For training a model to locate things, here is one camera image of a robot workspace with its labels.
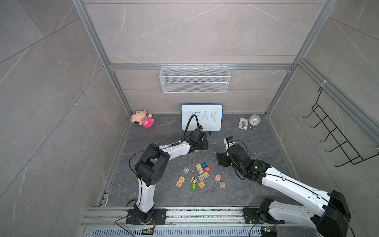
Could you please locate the black wall hook rack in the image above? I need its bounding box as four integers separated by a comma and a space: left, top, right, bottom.
303, 87, 379, 167

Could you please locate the pink plush toy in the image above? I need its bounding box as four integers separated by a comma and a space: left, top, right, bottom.
131, 110, 155, 128

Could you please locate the wooden block orange picture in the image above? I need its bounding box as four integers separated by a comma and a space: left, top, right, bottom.
198, 181, 205, 188

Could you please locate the small white rectangular box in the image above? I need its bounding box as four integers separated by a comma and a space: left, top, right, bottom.
238, 118, 249, 130

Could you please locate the whiteboard with blue frame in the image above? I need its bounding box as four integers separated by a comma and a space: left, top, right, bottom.
181, 104, 223, 132

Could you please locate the white wire basket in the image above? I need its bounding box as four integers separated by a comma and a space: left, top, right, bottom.
159, 66, 231, 93

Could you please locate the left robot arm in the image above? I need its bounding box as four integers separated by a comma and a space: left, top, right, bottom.
133, 115, 208, 224

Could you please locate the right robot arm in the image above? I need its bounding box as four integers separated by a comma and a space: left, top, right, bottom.
216, 144, 351, 237

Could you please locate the round white clock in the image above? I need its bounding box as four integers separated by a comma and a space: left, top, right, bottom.
248, 114, 262, 126

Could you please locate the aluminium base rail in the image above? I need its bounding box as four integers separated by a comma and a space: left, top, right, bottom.
80, 206, 320, 237

